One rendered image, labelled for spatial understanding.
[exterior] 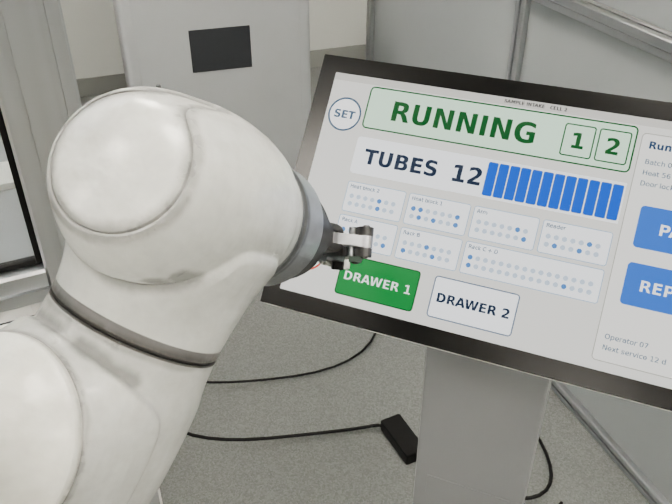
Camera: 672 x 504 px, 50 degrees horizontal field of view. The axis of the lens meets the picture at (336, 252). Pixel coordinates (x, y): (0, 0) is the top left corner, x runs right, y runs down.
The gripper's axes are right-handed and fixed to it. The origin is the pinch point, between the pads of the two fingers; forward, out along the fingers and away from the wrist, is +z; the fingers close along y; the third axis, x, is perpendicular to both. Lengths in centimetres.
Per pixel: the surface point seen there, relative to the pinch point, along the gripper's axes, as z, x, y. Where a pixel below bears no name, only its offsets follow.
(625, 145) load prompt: 9.9, -14.2, -27.6
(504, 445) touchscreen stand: 32.5, 22.0, -17.4
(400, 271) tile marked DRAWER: 10.5, 0.9, -4.9
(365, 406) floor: 132, 33, 22
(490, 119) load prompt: 10.8, -16.9, -13.5
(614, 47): 94, -57, -34
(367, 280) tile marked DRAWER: 10.7, 2.2, -1.2
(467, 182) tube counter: 10.6, -9.6, -11.5
